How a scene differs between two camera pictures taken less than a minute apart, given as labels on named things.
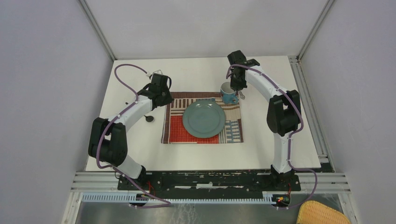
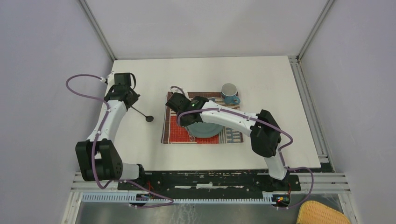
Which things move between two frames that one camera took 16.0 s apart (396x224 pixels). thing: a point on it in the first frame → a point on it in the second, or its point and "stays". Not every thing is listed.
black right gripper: x=236 y=86 → x=184 y=123
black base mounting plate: x=188 y=182 stays
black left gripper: x=169 y=99 → x=135 y=96
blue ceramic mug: x=228 y=94 stays
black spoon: x=148 y=118 stays
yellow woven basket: x=313 y=212 stays
